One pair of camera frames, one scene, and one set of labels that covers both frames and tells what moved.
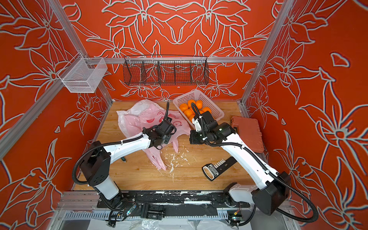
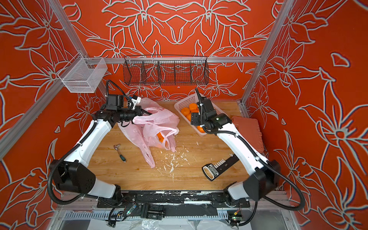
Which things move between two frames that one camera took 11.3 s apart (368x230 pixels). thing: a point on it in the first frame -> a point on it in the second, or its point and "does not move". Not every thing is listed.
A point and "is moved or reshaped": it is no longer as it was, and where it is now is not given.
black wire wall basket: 166,70 does not move
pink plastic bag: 134,120 is moved or reshaped
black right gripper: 195,139 -> 197,117
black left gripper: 168,138 -> 139,111
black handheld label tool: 209,170 does not move
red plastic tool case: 249,132 does not move
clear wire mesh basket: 83,74 does not move
